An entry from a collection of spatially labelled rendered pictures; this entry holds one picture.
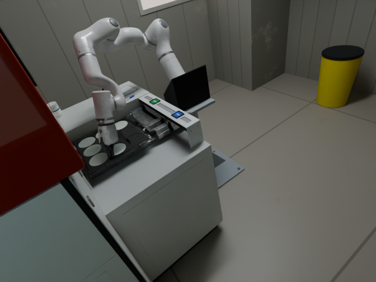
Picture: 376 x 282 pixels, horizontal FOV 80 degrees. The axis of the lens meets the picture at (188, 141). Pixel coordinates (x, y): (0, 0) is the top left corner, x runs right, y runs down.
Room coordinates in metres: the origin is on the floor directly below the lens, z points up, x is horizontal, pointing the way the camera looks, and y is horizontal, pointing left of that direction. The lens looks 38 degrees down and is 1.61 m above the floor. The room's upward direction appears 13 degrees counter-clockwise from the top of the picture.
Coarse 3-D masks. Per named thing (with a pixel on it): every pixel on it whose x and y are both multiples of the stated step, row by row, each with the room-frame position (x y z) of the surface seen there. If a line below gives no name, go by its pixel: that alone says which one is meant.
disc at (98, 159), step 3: (99, 153) 0.99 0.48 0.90; (102, 153) 0.99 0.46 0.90; (105, 153) 0.98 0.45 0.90; (93, 156) 0.98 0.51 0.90; (96, 156) 0.98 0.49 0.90; (99, 156) 0.97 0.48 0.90; (102, 156) 0.96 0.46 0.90; (105, 156) 0.96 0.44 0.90; (90, 159) 0.96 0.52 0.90; (93, 159) 0.95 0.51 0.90; (96, 159) 0.95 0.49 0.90; (99, 159) 0.94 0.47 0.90; (102, 159) 0.93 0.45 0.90; (105, 159) 0.93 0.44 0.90; (90, 162) 0.93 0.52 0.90; (93, 162) 0.93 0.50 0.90; (96, 162) 0.92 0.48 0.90; (99, 162) 0.92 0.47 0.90; (102, 162) 0.91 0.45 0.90; (93, 165) 0.91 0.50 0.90; (96, 165) 0.90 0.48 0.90
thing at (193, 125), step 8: (144, 96) 1.44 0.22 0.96; (152, 96) 1.41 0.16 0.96; (152, 104) 1.30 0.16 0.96; (160, 104) 1.28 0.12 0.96; (168, 104) 1.25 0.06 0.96; (168, 112) 1.15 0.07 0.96; (184, 112) 1.10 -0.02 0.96; (176, 120) 1.04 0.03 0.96; (184, 120) 1.03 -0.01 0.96; (192, 120) 1.01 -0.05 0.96; (192, 128) 0.97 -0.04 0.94; (200, 128) 0.99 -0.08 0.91; (192, 136) 0.96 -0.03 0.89; (200, 136) 0.99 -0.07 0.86; (192, 144) 0.96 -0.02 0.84
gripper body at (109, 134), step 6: (102, 126) 0.96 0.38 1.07; (108, 126) 0.98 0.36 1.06; (114, 126) 1.01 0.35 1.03; (102, 132) 0.95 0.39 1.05; (108, 132) 0.96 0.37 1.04; (114, 132) 0.99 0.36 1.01; (102, 138) 0.94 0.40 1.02; (108, 138) 0.94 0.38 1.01; (114, 138) 0.97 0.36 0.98; (108, 144) 0.92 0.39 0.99
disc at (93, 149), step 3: (96, 144) 1.09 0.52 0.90; (90, 147) 1.07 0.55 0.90; (93, 147) 1.07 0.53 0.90; (96, 147) 1.06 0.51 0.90; (99, 147) 1.05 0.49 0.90; (87, 150) 1.05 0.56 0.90; (90, 150) 1.05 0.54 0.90; (93, 150) 1.04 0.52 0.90; (96, 150) 1.03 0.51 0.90; (99, 150) 1.03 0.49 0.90; (84, 153) 1.03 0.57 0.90; (87, 153) 1.02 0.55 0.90; (90, 153) 1.01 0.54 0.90; (93, 153) 1.01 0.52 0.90
